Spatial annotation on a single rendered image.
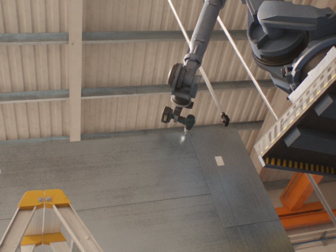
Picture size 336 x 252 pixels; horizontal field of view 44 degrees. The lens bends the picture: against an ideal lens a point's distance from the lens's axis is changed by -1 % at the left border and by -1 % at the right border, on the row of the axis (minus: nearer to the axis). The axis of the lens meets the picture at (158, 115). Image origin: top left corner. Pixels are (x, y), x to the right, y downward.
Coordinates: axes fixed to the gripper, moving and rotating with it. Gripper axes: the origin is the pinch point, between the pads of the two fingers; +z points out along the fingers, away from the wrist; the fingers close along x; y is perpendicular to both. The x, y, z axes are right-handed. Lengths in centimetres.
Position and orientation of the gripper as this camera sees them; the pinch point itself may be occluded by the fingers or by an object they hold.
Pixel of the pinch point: (176, 117)
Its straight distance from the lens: 301.2
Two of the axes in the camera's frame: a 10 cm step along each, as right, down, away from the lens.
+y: -9.5, -3.0, 1.0
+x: -2.8, 6.5, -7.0
